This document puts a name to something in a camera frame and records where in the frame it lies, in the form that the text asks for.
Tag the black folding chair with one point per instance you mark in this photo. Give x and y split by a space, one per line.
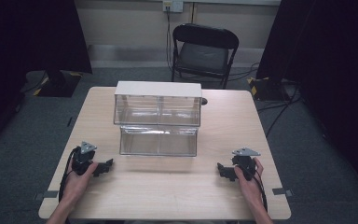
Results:
203 53

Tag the clear box lid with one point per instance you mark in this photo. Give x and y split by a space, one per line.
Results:
158 141

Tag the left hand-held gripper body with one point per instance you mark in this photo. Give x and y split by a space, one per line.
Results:
81 161

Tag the person's right hand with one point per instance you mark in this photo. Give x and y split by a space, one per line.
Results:
248 186

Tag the person's left hand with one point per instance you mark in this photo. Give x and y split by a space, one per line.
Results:
77 185

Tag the small black round object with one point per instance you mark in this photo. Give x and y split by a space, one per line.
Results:
204 101

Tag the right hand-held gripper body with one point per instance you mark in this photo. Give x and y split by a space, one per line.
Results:
245 163

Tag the grey tape strip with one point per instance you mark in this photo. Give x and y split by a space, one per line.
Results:
282 191
47 195

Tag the black stand base yellow tape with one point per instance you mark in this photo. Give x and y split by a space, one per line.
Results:
267 88

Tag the black curtain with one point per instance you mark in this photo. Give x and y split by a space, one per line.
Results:
329 62
28 46

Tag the white wall outlet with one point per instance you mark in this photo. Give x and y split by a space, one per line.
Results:
173 5

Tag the clear cabinet with white top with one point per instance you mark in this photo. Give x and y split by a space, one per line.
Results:
158 102

